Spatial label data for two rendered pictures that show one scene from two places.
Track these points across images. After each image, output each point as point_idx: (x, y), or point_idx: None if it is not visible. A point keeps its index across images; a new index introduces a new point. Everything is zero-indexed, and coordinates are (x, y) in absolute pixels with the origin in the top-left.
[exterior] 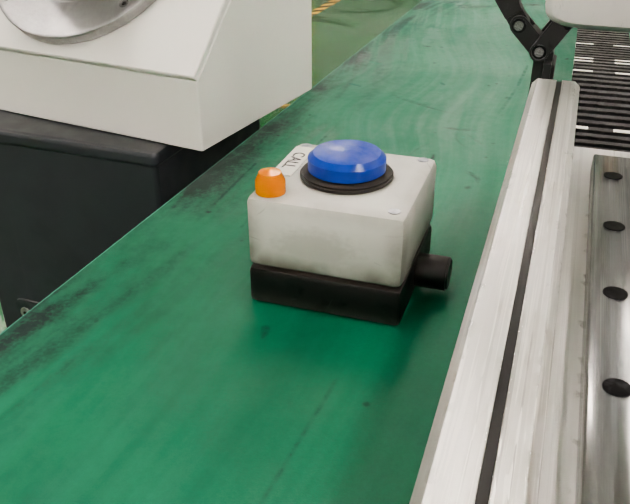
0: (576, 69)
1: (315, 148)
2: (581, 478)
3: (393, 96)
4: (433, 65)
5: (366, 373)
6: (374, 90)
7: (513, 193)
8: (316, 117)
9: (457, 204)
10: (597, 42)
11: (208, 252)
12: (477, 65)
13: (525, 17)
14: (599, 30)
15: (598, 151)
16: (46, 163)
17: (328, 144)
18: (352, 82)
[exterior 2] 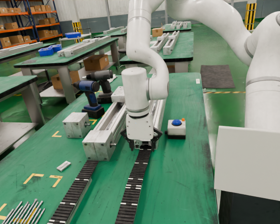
0: (142, 179)
1: (180, 121)
2: (155, 108)
3: (189, 187)
4: (184, 218)
5: None
6: (196, 191)
7: (158, 114)
8: (202, 172)
9: (166, 148)
10: (130, 206)
11: (194, 134)
12: (169, 221)
13: (157, 134)
14: (125, 223)
15: (146, 140)
16: None
17: (179, 122)
18: (205, 196)
